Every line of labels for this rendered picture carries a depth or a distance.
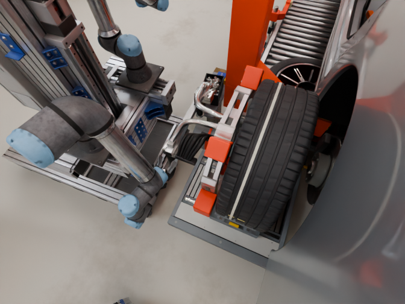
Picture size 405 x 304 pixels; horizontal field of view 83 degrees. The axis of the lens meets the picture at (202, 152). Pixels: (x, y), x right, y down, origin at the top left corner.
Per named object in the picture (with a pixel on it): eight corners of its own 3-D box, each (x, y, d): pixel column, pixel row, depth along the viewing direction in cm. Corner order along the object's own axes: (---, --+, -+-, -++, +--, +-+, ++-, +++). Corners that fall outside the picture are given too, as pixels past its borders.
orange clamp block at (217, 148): (228, 160, 85) (223, 163, 76) (208, 152, 87) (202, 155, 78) (234, 142, 84) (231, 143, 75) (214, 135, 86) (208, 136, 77)
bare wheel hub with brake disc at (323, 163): (307, 202, 118) (329, 212, 87) (291, 196, 120) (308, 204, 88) (327, 145, 119) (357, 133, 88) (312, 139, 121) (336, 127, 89)
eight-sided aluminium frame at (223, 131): (213, 210, 124) (216, 172, 75) (202, 205, 125) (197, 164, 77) (245, 132, 146) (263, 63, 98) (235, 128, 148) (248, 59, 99)
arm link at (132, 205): (133, 182, 87) (140, 191, 96) (111, 205, 83) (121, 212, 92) (148, 193, 84) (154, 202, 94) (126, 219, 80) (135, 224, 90)
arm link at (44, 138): (78, 142, 109) (87, 133, 62) (51, 164, 103) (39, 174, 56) (56, 123, 104) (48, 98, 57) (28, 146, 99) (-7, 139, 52)
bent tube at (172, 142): (210, 162, 93) (210, 150, 83) (167, 146, 97) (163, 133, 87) (225, 128, 100) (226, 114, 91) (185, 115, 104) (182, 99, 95)
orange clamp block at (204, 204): (217, 199, 102) (209, 218, 99) (200, 192, 104) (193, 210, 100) (217, 194, 96) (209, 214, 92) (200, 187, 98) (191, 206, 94)
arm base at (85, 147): (73, 148, 116) (62, 138, 107) (90, 125, 122) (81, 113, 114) (98, 157, 113) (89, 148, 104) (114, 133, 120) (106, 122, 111)
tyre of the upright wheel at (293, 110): (258, 218, 137) (270, 257, 73) (222, 202, 142) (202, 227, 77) (296, 115, 139) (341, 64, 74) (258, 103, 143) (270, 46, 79)
